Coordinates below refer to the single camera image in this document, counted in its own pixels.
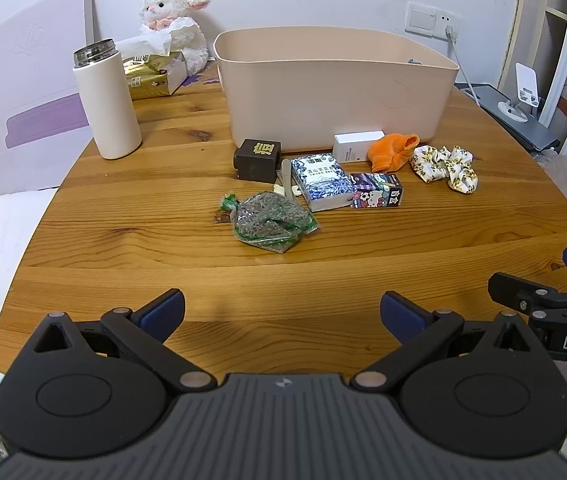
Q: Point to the gold tissue box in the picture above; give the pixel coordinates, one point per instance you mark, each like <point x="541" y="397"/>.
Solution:
<point x="156" y="72"/>

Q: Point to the small white box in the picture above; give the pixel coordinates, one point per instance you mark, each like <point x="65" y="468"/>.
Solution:
<point x="353" y="146"/>

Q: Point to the small black box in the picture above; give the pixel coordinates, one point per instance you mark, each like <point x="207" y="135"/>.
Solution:
<point x="258" y="162"/>

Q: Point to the grey laptop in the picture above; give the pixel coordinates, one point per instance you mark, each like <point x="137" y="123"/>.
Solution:
<point x="523" y="127"/>

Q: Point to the beige plastic storage bin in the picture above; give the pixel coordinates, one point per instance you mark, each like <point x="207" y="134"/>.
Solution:
<point x="323" y="95"/>

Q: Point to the blue white patterned box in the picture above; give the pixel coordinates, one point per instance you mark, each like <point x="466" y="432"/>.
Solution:
<point x="322" y="180"/>

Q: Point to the green clear snack bag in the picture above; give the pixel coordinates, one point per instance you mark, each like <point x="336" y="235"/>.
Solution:
<point x="268" y="220"/>

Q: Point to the white pillow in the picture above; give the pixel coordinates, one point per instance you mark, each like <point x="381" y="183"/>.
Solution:
<point x="3" y="245"/>

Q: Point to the white wall switch socket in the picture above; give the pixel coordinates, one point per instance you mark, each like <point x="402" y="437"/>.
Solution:
<point x="426" y="19"/>

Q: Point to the white thermos bottle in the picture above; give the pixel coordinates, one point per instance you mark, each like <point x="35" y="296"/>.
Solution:
<point x="110" y="105"/>

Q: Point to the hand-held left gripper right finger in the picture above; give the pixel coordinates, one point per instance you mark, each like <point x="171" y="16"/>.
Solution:
<point x="403" y="312"/>

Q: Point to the white shelf unit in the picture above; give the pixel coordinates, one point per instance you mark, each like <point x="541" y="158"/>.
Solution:
<point x="548" y="25"/>

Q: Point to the orange cloth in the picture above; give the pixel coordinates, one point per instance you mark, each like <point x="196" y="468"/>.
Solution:
<point x="388" y="152"/>

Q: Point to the beige strip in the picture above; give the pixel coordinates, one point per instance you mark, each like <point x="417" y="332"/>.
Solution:
<point x="288" y="177"/>

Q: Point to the pink white headboard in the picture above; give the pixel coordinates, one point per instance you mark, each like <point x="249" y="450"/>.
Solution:
<point x="28" y="85"/>

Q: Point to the white floral scrunchie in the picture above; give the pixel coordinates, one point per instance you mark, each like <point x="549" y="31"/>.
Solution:
<point x="446" y="165"/>

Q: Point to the white phone stand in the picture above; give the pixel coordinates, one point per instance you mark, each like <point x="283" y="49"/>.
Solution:
<point x="523" y="87"/>

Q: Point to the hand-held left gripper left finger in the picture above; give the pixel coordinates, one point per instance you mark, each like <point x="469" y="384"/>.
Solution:
<point x="162" y="312"/>

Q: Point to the white plush lamb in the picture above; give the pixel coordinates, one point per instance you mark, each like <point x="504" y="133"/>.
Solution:
<point x="171" y="2"/>

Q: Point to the purple cartoon box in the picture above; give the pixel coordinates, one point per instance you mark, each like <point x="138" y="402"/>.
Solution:
<point x="376" y="191"/>

